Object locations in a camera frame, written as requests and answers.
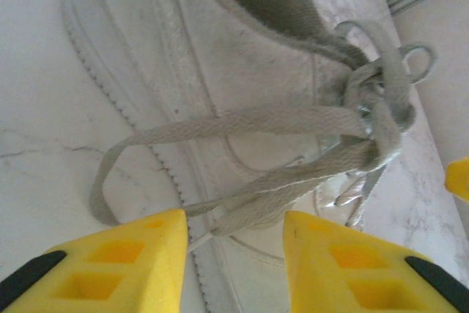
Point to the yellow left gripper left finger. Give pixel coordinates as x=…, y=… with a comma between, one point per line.
x=146, y=283

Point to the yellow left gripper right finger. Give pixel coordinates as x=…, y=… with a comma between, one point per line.
x=322, y=291

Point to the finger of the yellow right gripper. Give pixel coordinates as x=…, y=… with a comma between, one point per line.
x=459, y=181

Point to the white shoelace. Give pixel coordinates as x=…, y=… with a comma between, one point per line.
x=256, y=122

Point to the clear plastic bottle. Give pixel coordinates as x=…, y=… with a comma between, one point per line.
x=146, y=52

